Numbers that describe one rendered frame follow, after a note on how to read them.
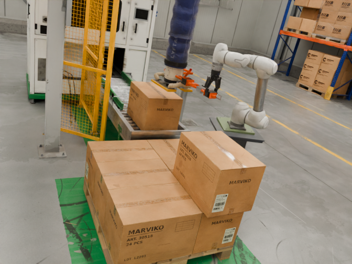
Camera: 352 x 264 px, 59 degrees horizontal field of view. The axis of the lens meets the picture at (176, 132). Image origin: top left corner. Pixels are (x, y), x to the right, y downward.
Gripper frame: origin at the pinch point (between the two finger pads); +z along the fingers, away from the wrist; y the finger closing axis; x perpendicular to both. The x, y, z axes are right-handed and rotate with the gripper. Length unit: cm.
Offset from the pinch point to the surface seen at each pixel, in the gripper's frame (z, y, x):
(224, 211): 67, 20, 69
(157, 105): 37, 7, -69
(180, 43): -31, 6, -51
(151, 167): 70, 42, -5
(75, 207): 124, 95, -38
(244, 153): 30, -2, 51
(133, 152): 70, 46, -35
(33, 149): 124, 111, -159
